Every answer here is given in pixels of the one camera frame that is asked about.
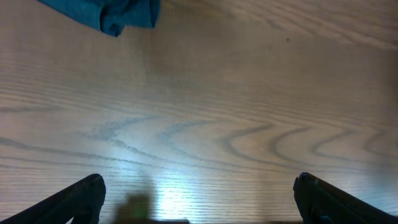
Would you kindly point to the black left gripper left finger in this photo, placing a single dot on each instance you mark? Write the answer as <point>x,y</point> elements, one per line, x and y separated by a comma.
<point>81,202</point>

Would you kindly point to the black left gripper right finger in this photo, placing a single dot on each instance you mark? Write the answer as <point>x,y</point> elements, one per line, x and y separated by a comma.
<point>320,202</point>

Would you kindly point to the folded navy blue garment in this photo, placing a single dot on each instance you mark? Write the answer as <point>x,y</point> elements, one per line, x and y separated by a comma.
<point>109,16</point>

